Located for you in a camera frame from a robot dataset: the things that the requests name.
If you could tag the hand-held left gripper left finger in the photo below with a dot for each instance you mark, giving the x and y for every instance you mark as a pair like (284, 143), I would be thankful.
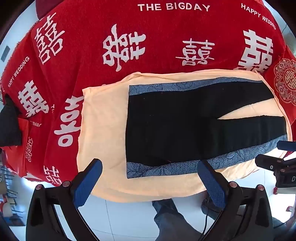
(89, 183)

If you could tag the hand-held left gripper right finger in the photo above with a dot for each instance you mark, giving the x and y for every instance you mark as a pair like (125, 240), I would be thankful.
(212, 183)

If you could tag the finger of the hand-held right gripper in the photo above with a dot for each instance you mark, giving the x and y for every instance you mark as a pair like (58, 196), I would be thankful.
(270, 161)
(286, 145)

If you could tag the black pants with blue trim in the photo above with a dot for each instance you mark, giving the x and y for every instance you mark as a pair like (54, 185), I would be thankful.
(173, 122)

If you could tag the dark shoe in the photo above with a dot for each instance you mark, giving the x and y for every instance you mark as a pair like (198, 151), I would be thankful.
(207, 204)

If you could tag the person's grey trouser legs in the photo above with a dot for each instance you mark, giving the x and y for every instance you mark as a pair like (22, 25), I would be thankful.
(171, 222)

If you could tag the peach towel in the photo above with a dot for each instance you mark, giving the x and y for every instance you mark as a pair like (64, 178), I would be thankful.
(101, 120)

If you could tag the red cushion with gold pattern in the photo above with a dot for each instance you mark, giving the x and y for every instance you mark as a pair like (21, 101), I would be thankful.
(285, 78)

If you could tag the red shiny bag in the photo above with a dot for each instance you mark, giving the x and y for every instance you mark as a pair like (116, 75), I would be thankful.
(13, 157)

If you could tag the dark metal rack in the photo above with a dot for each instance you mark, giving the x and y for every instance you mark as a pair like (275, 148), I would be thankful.
(8, 190)

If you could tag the black cloth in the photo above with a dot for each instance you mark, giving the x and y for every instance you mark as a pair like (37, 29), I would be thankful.
(9, 125)

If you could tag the red printed blanket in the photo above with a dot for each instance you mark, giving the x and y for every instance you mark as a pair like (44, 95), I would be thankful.
(161, 30)

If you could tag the maroon cloth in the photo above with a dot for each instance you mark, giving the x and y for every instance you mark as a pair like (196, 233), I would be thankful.
(45, 7)

